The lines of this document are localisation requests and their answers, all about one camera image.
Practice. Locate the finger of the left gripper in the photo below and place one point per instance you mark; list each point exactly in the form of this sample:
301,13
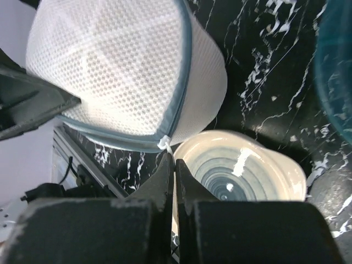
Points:
27,102

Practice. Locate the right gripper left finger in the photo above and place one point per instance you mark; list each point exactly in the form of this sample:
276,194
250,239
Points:
136,229

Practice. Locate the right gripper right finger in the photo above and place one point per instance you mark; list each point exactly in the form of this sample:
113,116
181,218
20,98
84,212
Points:
215,231

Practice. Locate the white mesh laundry bag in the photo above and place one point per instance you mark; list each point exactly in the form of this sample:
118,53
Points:
147,73

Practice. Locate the pink blue swirl plate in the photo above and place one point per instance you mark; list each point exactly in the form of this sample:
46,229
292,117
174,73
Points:
235,167

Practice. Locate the right teal plastic bin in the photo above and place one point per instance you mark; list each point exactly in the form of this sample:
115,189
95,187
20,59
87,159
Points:
332,65

